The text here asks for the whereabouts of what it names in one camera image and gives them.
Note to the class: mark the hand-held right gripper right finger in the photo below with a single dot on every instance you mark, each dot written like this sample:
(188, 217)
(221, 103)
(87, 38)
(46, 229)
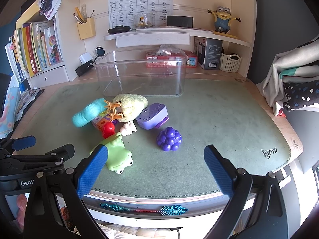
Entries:
(218, 170)

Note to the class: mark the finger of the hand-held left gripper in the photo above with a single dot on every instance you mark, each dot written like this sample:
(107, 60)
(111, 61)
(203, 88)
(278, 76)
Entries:
(59, 153)
(23, 142)

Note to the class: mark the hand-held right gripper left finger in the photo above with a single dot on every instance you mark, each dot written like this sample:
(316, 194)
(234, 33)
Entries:
(92, 170)

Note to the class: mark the green frog toy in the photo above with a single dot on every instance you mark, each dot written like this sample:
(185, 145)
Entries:
(118, 158)

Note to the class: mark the red round toy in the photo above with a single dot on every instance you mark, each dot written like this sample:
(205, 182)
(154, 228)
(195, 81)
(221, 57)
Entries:
(108, 129)

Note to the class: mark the teal plush toy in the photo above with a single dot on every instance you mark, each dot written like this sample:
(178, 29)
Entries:
(86, 113)

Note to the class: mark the colourful cube block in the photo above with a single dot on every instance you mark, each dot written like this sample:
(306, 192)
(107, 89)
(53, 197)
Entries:
(99, 123)

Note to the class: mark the small white figure toy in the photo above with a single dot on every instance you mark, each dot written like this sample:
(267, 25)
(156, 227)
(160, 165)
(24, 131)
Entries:
(127, 128)

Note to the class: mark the purple grape toy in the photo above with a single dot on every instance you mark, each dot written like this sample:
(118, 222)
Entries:
(169, 139)

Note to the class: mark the orange hair clip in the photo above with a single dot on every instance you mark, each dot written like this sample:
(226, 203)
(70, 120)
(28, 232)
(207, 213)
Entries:
(113, 109)

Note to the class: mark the yellow plush toy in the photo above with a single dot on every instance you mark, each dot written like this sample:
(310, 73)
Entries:
(132, 107)

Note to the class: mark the purple plastic toy box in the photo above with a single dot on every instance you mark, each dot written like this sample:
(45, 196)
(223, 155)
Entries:
(152, 115)

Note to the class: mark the clear plastic container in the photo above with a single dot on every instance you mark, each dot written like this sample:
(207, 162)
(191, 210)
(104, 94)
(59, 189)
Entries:
(139, 79)

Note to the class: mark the pastel cloth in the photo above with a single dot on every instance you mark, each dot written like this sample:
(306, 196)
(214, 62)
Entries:
(7, 119)

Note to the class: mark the sticker sheet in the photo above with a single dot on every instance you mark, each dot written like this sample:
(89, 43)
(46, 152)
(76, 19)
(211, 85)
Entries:
(28, 99)

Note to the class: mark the green desk mat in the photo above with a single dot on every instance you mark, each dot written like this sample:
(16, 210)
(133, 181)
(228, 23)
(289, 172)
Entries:
(211, 119)

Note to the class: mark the teal feather bookmark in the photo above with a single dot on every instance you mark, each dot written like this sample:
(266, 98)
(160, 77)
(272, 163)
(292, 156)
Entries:
(172, 210)

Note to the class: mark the white drawer box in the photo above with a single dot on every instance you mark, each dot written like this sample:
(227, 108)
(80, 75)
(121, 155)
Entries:
(49, 76)

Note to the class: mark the black adapter with white plug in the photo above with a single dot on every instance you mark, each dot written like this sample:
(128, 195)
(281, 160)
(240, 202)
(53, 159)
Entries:
(83, 69)

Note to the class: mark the row of books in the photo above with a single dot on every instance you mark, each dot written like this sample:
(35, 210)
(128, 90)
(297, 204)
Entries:
(32, 48)

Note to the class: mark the white charger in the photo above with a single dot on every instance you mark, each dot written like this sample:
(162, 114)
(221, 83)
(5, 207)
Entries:
(86, 58)

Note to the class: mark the white woven basket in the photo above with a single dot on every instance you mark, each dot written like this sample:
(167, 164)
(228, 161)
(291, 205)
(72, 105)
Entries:
(229, 62)

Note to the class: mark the dark spotted cloth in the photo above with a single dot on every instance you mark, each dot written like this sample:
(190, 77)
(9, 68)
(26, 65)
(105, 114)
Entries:
(301, 94)

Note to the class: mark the small red box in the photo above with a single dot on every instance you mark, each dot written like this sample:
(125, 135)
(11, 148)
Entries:
(191, 59)

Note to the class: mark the black product box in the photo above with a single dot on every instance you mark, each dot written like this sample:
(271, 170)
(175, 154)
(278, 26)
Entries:
(210, 53)

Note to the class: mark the large red box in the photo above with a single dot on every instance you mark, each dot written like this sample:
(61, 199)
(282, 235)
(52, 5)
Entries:
(159, 59)

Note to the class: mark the yellow board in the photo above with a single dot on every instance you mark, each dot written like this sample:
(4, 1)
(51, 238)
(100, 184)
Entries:
(25, 16)

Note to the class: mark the yellow pen holder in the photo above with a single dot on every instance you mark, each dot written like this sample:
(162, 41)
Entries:
(86, 28)

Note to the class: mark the light printed cloth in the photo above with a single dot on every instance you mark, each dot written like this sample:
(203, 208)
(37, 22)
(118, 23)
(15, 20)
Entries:
(294, 62)

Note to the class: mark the black oval object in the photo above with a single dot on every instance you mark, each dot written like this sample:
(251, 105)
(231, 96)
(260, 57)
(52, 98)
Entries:
(119, 29)

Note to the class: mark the bunch of pens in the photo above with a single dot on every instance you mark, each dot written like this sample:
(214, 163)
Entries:
(79, 16)

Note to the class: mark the clipped photo cards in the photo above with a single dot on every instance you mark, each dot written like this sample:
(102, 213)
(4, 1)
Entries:
(49, 2)

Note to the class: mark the white shelf drawer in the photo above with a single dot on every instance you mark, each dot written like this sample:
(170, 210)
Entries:
(152, 39)

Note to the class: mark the yellow cartoon figure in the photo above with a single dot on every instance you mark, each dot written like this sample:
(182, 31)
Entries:
(223, 18)

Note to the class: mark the black rectangular box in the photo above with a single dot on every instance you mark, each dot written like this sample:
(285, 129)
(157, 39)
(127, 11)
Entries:
(179, 21)

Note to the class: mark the glass dome with figure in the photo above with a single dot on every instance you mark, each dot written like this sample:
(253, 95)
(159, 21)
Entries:
(144, 21)

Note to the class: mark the printed timetable sheet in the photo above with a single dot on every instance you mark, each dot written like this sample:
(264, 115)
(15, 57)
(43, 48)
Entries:
(129, 7)

